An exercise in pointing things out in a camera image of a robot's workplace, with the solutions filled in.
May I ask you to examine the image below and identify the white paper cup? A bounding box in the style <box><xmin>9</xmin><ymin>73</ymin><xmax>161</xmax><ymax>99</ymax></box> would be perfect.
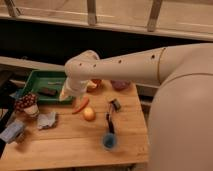
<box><xmin>24</xmin><ymin>104</ymin><xmax>39</xmax><ymax>117</ymax></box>

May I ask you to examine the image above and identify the orange carrot toy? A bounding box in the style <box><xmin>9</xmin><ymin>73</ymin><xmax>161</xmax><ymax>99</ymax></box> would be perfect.
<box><xmin>72</xmin><ymin>97</ymin><xmax>89</xmax><ymax>114</ymax></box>

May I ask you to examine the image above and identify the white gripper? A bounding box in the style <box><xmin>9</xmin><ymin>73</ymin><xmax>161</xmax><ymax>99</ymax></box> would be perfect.
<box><xmin>59</xmin><ymin>77</ymin><xmax>88</xmax><ymax>101</ymax></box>

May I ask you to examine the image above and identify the orange bowl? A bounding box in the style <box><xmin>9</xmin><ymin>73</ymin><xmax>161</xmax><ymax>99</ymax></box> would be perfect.
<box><xmin>90</xmin><ymin>79</ymin><xmax>101</xmax><ymax>90</ymax></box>

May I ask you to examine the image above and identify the small silver utensil in tray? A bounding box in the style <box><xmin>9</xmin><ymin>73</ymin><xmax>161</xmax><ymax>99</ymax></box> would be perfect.
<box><xmin>47</xmin><ymin>82</ymin><xmax>63</xmax><ymax>85</ymax></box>

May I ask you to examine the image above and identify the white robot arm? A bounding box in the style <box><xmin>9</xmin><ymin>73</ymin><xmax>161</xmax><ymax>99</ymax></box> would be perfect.
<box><xmin>61</xmin><ymin>43</ymin><xmax>213</xmax><ymax>171</ymax></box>

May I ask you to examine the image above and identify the crumpled grey blue cloth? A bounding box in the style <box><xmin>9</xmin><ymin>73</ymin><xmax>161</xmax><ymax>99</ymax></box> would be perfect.
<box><xmin>37</xmin><ymin>112</ymin><xmax>57</xmax><ymax>130</ymax></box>

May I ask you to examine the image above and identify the banana toy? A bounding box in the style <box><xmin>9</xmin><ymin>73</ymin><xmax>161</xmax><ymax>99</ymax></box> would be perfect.
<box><xmin>87</xmin><ymin>81</ymin><xmax>97</xmax><ymax>92</ymax></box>

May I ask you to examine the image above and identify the purple bowl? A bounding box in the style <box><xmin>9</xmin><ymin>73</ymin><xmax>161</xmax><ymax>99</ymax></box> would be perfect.
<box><xmin>111</xmin><ymin>80</ymin><xmax>130</xmax><ymax>91</ymax></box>

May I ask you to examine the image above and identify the dark brown bar in tray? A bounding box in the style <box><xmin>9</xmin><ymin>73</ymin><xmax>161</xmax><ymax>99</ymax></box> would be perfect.
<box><xmin>38</xmin><ymin>87</ymin><xmax>57</xmax><ymax>97</ymax></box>

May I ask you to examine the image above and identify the blue dish brush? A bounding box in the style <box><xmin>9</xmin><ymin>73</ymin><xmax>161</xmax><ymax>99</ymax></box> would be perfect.
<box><xmin>102</xmin><ymin>113</ymin><xmax>117</xmax><ymax>149</ymax></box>

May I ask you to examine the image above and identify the green plastic tray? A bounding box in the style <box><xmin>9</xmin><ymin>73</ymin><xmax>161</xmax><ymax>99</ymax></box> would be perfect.
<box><xmin>21</xmin><ymin>70</ymin><xmax>73</xmax><ymax>105</ymax></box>

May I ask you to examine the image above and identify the dark purple grapes bunch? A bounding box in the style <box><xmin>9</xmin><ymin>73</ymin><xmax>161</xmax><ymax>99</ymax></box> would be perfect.
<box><xmin>15</xmin><ymin>93</ymin><xmax>37</xmax><ymax>111</ymax></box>

